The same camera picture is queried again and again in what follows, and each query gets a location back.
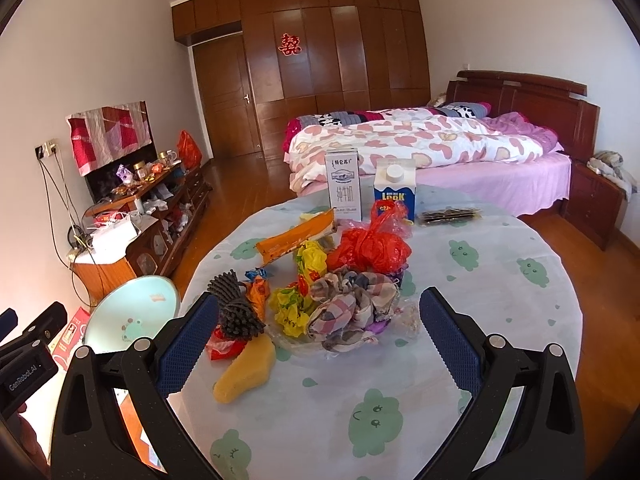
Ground red snack wrapper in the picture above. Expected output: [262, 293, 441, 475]
[205, 326, 247, 361]

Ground yellow sponge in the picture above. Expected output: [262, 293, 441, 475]
[213, 334, 276, 404]

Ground black rope bundle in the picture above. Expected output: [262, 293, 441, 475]
[206, 268, 267, 342]

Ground orange blue candy wrapper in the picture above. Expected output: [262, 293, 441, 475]
[244, 268, 270, 322]

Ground plaid cloth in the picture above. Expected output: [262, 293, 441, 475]
[305, 266, 400, 353]

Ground yellow plastic bag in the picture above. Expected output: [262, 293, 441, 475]
[268, 240, 328, 339]

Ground red plastic bag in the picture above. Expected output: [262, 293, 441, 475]
[326, 200, 412, 274]

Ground orange muffin wrapper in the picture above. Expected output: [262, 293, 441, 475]
[255, 209, 335, 266]

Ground light blue trash bin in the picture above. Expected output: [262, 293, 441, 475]
[84, 275, 180, 353]

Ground red tissue box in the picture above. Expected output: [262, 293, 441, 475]
[52, 308, 90, 370]

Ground white box on cabinet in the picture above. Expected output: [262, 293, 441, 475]
[92, 217, 138, 264]

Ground wooden tv cabinet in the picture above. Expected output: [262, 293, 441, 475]
[70, 165, 212, 306]

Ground television with cloth cover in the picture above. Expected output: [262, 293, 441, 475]
[66, 101, 157, 203]

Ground wooden nightstand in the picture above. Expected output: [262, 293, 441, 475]
[562, 160, 626, 250]

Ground dark snack packet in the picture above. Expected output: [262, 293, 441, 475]
[416, 207, 482, 226]

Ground red bag on cabinet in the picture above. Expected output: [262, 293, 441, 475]
[177, 130, 203, 170]

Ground clothes on nightstand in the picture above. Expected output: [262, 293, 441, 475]
[587, 151, 638, 200]

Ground wooden bed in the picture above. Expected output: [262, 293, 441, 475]
[283, 70, 600, 216]

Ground blue Look carton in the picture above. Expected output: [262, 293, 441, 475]
[373, 158, 416, 222]

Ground pink heart duvet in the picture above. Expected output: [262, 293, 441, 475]
[285, 113, 558, 194]

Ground white milk carton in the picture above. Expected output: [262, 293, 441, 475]
[326, 148, 362, 221]

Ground wooden door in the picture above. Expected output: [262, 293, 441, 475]
[193, 34, 262, 159]

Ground red double happiness decal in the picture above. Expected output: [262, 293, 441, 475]
[278, 32, 303, 58]

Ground wooden wardrobe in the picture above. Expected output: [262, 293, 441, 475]
[171, 0, 431, 158]

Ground wall power socket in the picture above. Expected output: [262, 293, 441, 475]
[35, 140, 58, 160]

